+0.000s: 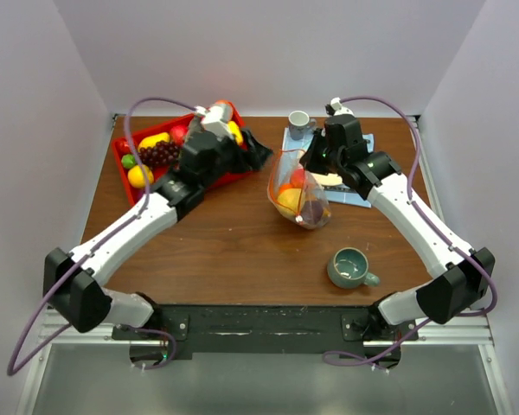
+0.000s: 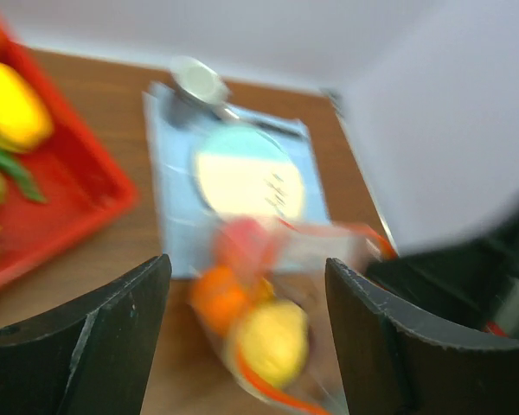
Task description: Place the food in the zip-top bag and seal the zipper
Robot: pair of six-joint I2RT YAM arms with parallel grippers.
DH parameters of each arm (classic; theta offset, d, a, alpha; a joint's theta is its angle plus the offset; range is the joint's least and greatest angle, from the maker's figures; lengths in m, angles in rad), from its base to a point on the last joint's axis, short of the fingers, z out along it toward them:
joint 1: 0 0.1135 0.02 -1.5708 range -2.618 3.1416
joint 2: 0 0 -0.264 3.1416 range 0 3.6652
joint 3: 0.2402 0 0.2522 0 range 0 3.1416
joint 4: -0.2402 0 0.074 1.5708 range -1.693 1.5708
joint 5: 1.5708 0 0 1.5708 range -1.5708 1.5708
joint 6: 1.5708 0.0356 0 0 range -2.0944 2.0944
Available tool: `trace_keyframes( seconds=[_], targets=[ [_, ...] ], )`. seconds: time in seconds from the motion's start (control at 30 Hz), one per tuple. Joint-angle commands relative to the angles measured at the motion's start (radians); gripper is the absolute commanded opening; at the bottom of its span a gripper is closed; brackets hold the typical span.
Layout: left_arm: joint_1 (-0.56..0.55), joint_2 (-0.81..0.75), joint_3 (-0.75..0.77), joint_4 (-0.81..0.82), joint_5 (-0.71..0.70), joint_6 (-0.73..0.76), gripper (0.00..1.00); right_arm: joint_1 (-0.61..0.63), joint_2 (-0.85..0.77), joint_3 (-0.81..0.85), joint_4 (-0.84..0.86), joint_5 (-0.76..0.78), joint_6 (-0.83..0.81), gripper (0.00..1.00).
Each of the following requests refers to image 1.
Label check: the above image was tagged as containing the yellow lemon toy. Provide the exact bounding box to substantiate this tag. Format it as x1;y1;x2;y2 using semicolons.
275;188;305;218

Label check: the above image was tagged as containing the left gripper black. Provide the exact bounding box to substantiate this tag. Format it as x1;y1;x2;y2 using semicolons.
201;126;272;188

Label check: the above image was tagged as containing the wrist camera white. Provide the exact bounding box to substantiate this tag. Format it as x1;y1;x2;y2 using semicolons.
194;101;233;137
325;97;354;117

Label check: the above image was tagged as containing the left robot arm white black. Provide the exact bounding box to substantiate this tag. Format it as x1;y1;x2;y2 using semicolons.
43;129;272;339

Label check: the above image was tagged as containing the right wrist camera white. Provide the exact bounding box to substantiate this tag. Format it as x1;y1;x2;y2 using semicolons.
325;97;354;117

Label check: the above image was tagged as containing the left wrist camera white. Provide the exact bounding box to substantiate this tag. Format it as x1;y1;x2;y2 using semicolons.
194;101;233;137

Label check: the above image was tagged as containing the clear zip top bag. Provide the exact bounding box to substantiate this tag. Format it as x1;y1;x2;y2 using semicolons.
267;149;331;230

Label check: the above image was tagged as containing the green ceramic mug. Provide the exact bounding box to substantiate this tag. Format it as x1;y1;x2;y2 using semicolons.
326;247;381;290

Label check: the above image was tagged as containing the dark red plum toy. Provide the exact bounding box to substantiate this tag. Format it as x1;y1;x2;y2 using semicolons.
300;200;325;228

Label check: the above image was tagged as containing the orange tangerine toy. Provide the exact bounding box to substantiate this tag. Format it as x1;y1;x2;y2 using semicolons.
279;183;293;193

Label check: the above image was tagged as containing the red plastic tray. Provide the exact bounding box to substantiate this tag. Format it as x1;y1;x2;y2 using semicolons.
112;104;252;206

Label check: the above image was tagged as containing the blue checked cloth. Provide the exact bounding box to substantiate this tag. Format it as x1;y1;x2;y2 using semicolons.
282;127;371;208

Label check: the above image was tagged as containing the orange fruit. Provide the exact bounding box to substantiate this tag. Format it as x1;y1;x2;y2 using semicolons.
216;99;234;118

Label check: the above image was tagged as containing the yellow pepper toy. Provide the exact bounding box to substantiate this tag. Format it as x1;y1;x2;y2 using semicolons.
227;121;244;146

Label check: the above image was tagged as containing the aluminium frame rail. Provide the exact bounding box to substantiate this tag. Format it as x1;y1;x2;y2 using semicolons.
37;310;494;346

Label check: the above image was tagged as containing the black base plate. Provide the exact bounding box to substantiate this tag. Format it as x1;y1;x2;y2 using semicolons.
112;303;419;362

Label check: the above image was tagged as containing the blue cream plate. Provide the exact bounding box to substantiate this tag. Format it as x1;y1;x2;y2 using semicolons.
311;173;343;187

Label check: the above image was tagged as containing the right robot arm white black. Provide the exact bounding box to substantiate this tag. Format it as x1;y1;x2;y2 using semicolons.
300;114;495;340

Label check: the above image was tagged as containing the peach toy fruit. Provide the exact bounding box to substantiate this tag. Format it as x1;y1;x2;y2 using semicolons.
290;168;306;188

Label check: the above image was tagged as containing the yellow round fruit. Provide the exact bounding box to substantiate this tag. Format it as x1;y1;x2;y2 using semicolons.
126;165;155;189

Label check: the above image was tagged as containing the purple grapes bunch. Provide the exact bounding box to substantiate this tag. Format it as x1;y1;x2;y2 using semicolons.
138;141;181;168

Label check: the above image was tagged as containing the grey toy fish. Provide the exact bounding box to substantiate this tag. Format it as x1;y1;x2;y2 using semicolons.
184;115;204;143

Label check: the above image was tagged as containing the green lime toy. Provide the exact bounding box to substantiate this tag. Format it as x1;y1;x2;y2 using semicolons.
121;154;138;170

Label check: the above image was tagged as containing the grey white cup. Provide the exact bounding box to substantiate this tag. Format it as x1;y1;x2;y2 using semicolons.
288;110;317;141

